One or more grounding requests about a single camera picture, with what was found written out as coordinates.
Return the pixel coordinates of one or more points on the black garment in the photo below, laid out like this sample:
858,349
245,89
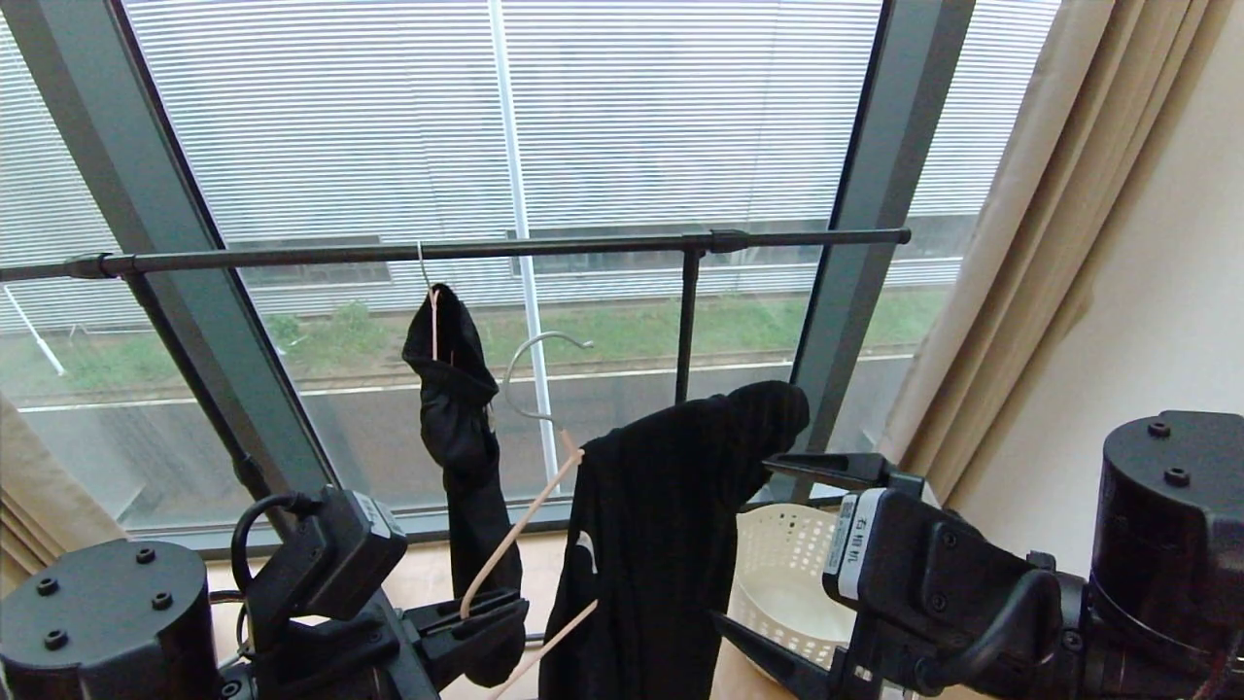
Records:
661,544

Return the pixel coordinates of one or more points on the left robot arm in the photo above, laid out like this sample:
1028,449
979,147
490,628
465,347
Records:
107,632

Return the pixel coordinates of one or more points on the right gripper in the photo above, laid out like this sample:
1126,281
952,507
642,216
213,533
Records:
880,671

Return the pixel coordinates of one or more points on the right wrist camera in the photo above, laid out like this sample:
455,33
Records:
933,574

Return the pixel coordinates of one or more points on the window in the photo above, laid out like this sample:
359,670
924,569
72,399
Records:
680,117

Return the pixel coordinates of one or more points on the white laundry basket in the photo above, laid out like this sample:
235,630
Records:
777,583

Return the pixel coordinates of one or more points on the black clothes rack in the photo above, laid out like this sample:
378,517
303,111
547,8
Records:
292,255

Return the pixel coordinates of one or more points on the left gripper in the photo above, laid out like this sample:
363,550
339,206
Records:
330,661

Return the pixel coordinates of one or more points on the beige curtain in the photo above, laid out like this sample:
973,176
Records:
1020,243
39,486

